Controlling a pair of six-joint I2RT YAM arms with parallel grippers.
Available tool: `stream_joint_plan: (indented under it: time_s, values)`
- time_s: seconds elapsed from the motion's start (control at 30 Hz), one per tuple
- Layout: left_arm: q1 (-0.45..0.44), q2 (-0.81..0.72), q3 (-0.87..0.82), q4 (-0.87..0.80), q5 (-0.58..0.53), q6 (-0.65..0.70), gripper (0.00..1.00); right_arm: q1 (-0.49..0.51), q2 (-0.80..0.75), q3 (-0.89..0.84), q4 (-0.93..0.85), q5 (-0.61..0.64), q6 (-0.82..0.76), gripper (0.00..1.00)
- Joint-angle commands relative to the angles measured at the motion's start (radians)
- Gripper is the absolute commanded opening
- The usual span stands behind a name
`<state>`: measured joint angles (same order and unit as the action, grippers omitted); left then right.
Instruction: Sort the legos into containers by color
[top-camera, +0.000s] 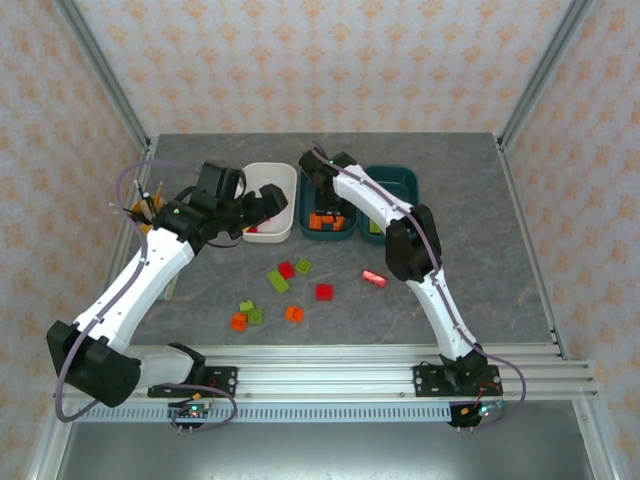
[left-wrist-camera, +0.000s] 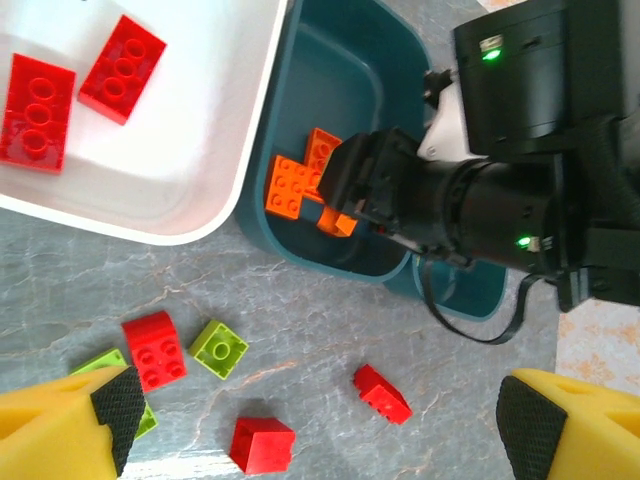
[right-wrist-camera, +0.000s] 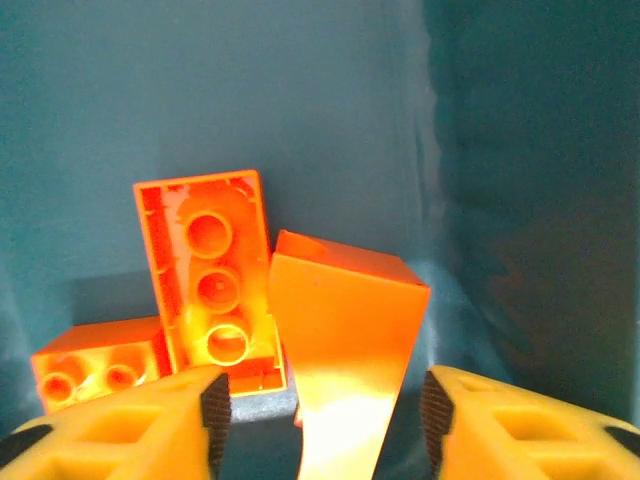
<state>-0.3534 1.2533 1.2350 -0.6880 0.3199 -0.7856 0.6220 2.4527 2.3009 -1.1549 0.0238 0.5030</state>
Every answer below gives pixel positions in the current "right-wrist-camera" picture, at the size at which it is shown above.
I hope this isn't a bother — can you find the long orange lego brick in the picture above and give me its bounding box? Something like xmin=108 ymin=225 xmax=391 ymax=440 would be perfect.
xmin=132 ymin=168 xmax=289 ymax=397

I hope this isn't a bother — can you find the small orange lego brick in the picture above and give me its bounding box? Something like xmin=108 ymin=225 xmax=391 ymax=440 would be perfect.
xmin=29 ymin=315 xmax=174 ymax=415

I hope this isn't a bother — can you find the orange slope lego brick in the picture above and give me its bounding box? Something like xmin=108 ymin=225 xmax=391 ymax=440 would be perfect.
xmin=268 ymin=228 xmax=432 ymax=480

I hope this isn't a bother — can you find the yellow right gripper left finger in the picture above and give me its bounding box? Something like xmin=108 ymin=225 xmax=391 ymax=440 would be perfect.
xmin=0 ymin=366 xmax=233 ymax=480

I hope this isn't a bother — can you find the teal container for orange bricks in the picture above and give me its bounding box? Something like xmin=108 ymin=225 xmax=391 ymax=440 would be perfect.
xmin=0 ymin=0 xmax=640 ymax=480

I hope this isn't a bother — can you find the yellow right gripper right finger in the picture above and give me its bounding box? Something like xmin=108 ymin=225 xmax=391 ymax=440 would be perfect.
xmin=420 ymin=363 xmax=640 ymax=480

